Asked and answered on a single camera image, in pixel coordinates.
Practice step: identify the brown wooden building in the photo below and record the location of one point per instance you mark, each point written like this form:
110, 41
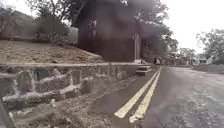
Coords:
106, 33

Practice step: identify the stone steps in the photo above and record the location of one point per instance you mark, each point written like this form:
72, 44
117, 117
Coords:
143, 70

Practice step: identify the trees behind brown building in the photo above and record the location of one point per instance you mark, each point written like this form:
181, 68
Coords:
153, 30

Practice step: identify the leaf-strewn dirt strip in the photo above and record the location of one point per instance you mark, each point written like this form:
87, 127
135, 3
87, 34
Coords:
76, 113

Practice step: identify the trees on slope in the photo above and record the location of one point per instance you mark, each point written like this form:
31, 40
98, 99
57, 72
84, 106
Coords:
50, 26

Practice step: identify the grey asphalt road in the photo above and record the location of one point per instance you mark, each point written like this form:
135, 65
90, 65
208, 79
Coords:
186, 96

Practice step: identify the grassy bank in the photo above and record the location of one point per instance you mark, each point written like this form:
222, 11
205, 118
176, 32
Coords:
210, 68

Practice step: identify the leafy green tree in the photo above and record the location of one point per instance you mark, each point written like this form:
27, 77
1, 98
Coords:
213, 43

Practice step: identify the low stone wall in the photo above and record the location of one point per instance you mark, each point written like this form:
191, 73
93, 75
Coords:
43, 83

